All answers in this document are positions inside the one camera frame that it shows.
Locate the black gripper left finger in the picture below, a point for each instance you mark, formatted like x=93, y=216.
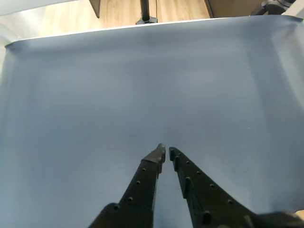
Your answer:
x=142, y=185

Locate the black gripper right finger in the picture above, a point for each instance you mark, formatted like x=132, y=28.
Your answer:
x=204, y=194

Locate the black stand pole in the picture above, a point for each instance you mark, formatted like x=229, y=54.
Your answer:
x=145, y=12

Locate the grey cabinet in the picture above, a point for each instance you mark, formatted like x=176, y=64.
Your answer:
x=232, y=8

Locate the grey table mat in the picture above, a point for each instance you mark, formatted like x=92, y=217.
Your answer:
x=142, y=83

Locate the black mount clamp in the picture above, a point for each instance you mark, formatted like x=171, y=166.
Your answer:
x=273, y=6

